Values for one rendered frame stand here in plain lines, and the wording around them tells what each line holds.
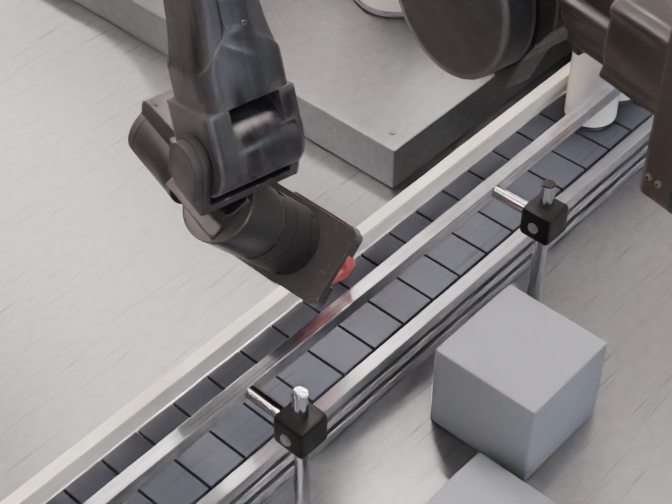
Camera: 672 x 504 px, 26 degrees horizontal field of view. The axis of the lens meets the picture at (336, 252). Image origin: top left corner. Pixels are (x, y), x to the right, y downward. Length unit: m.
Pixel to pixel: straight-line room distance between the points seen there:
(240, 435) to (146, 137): 0.26
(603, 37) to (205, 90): 0.39
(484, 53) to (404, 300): 0.65
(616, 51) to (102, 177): 0.94
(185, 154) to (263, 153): 0.05
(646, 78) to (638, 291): 0.80
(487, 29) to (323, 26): 0.94
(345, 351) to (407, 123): 0.31
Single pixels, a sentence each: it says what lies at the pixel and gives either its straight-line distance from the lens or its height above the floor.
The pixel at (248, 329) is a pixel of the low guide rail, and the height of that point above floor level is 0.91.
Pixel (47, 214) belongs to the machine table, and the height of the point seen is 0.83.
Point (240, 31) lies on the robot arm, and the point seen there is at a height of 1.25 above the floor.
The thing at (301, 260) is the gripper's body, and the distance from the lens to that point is 1.08.
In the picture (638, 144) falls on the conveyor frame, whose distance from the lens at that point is 1.45.
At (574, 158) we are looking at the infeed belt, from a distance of 1.41.
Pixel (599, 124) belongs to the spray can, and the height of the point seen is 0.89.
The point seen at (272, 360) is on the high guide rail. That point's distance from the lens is 1.11.
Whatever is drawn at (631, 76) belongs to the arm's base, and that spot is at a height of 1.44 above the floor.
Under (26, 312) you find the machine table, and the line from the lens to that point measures 1.35.
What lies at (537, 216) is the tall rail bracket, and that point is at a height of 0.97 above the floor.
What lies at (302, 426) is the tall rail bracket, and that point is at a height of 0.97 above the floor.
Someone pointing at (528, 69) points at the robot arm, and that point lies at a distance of 0.66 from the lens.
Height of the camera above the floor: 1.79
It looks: 45 degrees down
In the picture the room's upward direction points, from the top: straight up
